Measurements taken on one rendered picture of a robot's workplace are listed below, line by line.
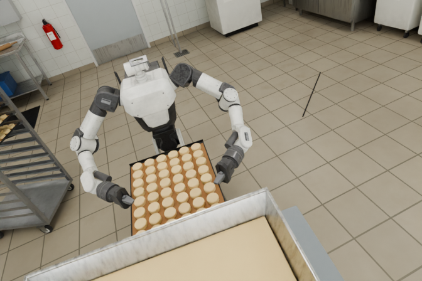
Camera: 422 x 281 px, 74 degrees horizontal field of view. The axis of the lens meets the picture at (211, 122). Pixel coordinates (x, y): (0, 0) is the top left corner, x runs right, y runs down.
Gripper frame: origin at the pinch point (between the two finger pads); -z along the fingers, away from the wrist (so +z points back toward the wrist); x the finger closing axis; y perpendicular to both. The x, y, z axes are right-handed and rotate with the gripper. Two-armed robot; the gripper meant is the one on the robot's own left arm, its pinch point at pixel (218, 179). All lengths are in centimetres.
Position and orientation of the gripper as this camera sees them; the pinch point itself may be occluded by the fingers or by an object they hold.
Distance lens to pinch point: 126.2
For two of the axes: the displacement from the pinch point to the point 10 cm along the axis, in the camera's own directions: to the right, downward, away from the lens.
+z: 4.9, -6.2, 6.1
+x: -2.1, -7.7, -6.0
